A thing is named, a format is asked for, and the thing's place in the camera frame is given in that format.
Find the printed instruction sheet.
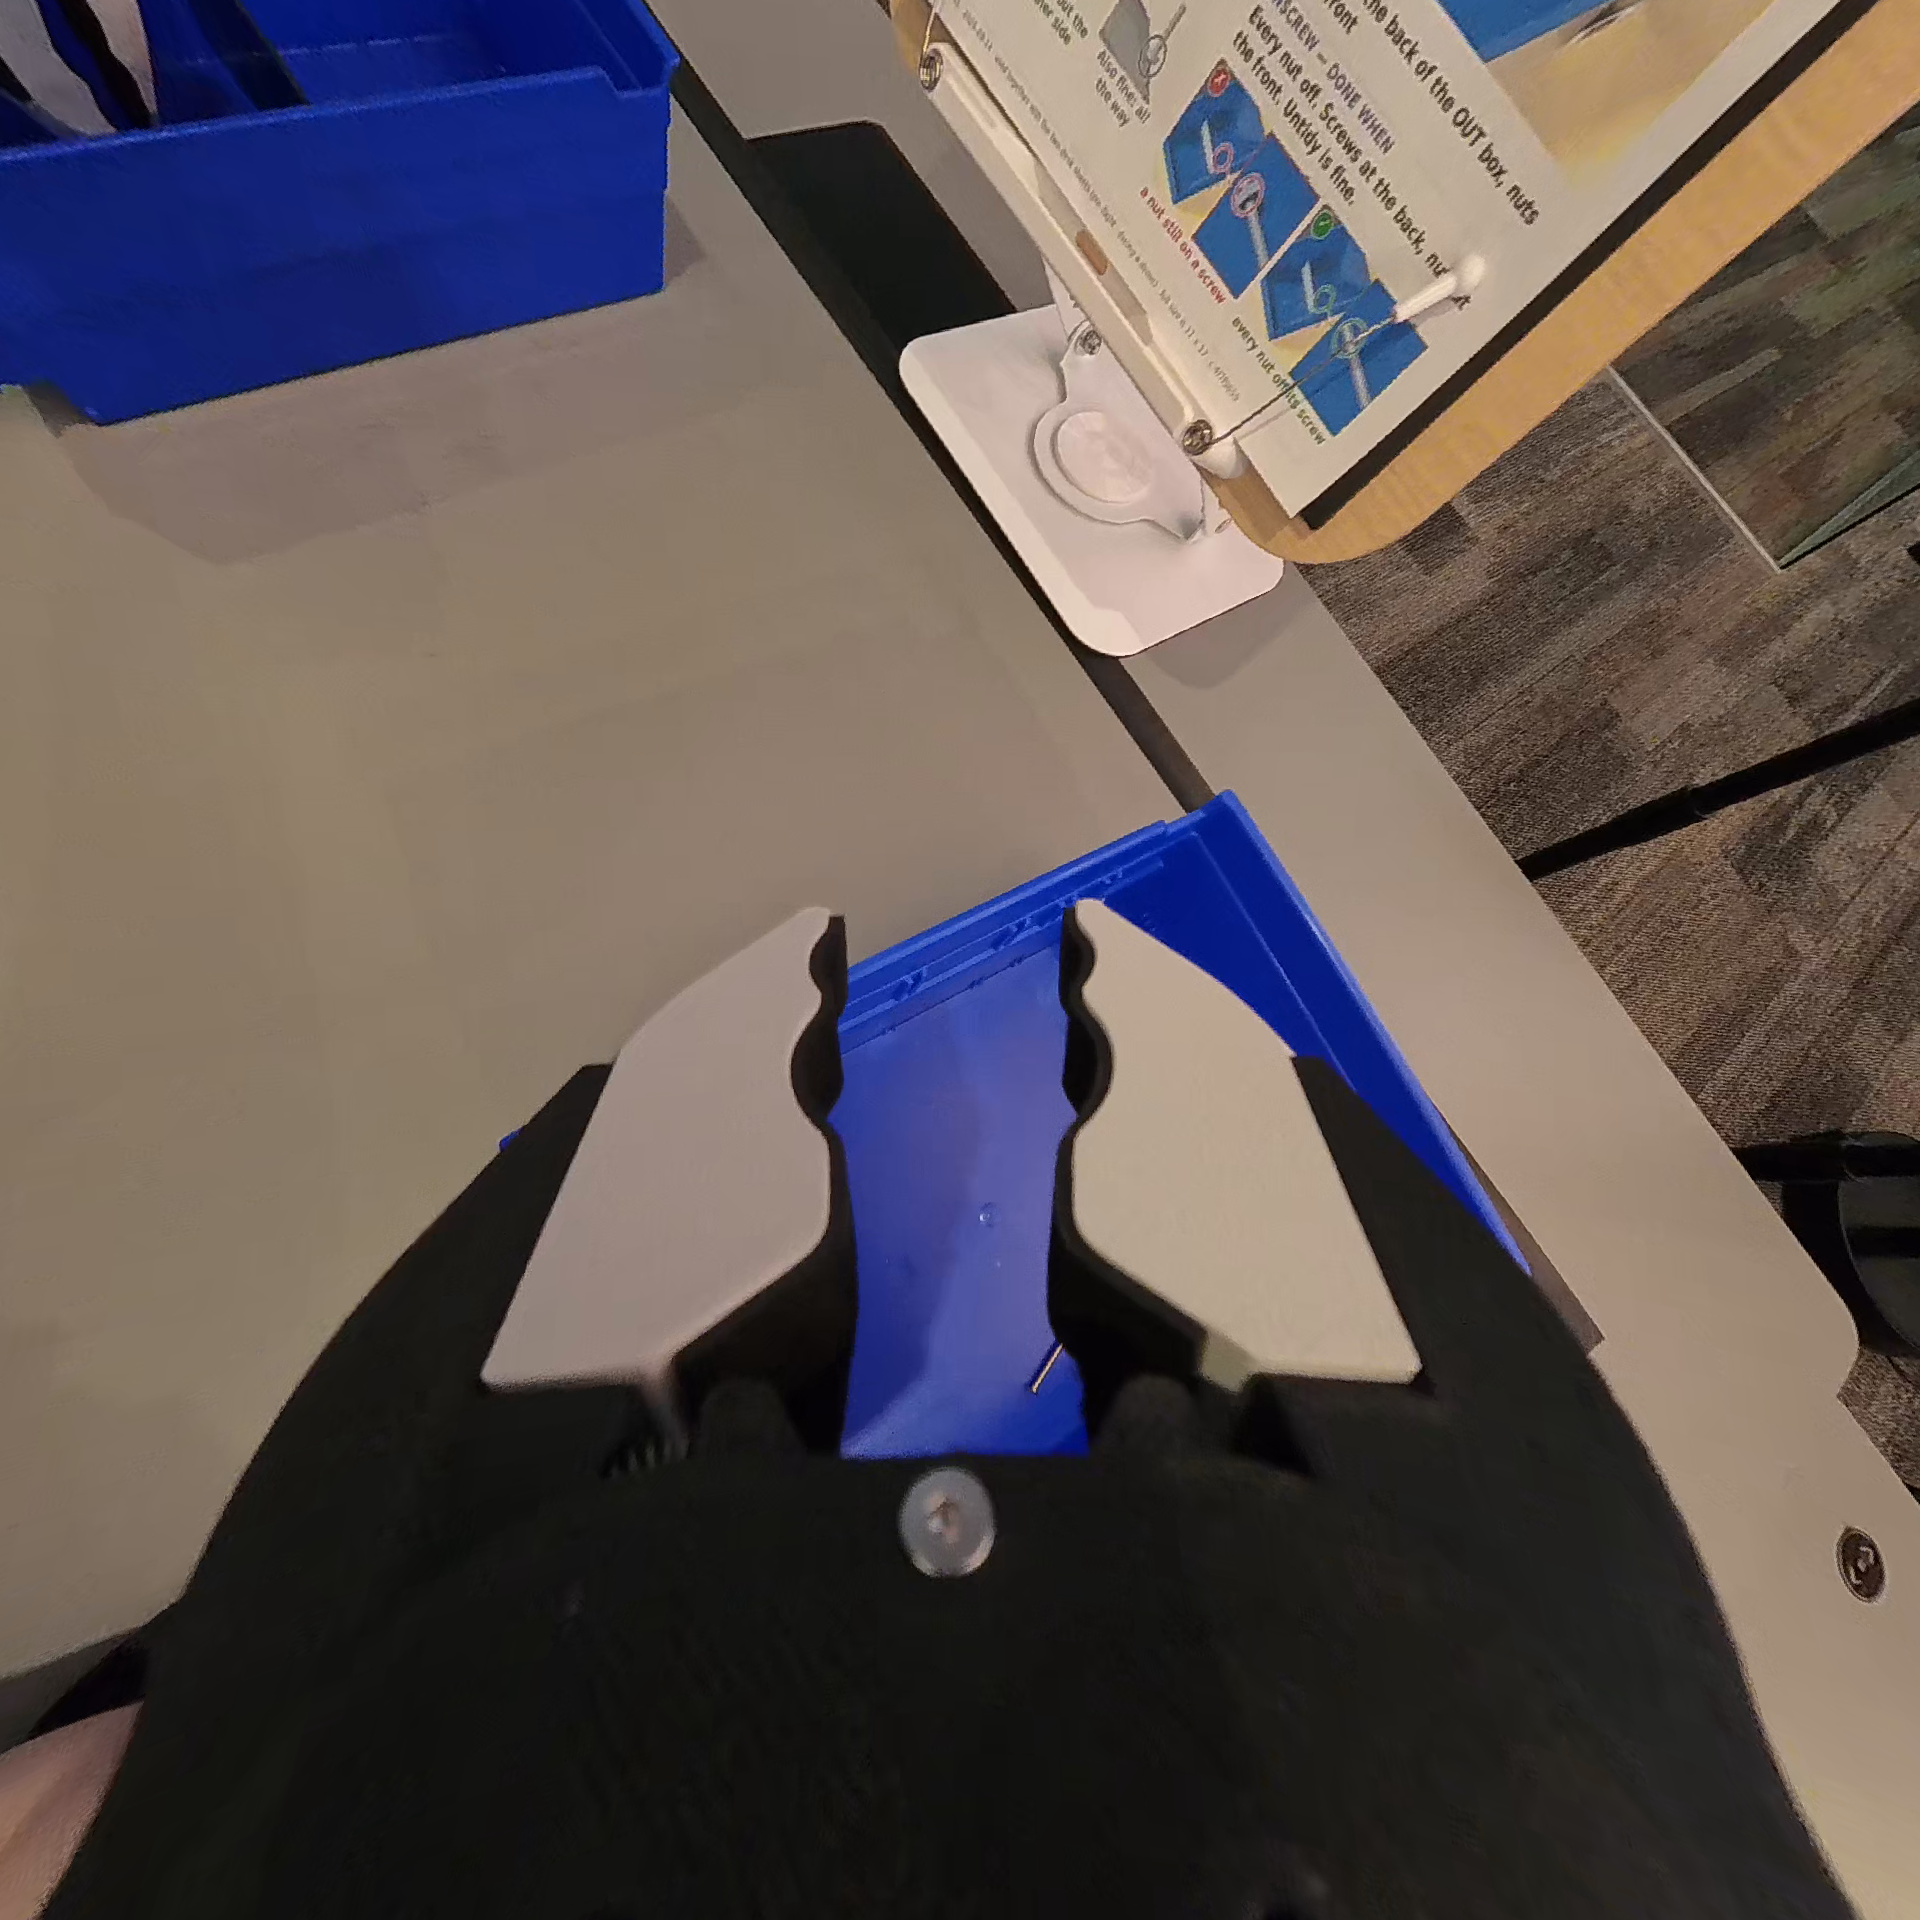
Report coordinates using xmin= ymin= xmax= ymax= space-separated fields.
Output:
xmin=924 ymin=0 xmax=1846 ymax=517

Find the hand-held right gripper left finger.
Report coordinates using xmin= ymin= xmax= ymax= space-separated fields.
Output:
xmin=479 ymin=907 xmax=856 ymax=1458

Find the plain blue bin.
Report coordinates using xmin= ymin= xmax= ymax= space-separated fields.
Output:
xmin=828 ymin=795 xmax=1537 ymax=1462

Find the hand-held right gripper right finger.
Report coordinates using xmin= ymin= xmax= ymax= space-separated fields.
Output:
xmin=1045 ymin=898 xmax=1426 ymax=1451

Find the blue bin with divider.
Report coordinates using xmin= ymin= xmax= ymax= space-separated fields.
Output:
xmin=0 ymin=0 xmax=681 ymax=428

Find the person's left forearm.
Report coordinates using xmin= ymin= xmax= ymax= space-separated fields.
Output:
xmin=0 ymin=1704 xmax=149 ymax=1920

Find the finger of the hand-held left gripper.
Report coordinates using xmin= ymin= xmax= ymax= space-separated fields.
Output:
xmin=74 ymin=0 xmax=158 ymax=130
xmin=0 ymin=23 xmax=92 ymax=142

